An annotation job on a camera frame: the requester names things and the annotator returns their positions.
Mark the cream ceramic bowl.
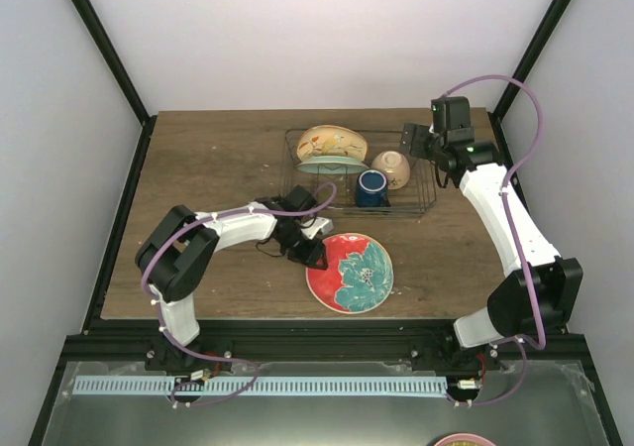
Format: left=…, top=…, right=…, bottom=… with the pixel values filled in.
left=370, top=151, right=411, bottom=190

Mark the red-rimmed white plate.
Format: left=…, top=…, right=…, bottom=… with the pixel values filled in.
left=305, top=233, right=394, bottom=315

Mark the dark blue ceramic mug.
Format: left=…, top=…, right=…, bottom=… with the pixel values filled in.
left=355, top=169, right=390, bottom=208

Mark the green-rimmed plate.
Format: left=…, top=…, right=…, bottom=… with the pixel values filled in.
left=296, top=156, right=369, bottom=175

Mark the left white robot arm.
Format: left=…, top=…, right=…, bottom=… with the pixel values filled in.
left=135, top=185, right=333, bottom=371

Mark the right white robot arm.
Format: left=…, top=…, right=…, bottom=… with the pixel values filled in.
left=399, top=96, right=583, bottom=370

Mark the pink plate at bottom edge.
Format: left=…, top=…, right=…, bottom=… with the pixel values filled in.
left=434, top=433, right=494, bottom=446

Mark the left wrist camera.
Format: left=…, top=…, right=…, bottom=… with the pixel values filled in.
left=300, top=216, right=334, bottom=239

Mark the grey wire dish rack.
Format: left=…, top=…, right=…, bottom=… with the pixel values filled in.
left=279, top=129, right=437, bottom=218

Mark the light blue slotted cable duct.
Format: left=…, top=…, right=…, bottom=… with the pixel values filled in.
left=72, top=376, right=448, bottom=398

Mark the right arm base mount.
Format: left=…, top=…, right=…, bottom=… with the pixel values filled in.
left=409, top=334, right=494, bottom=376

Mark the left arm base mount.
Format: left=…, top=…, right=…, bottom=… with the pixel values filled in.
left=145, top=337, right=229, bottom=375

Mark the black aluminium frame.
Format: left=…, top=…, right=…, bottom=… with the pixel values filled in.
left=28, top=0, right=623, bottom=445

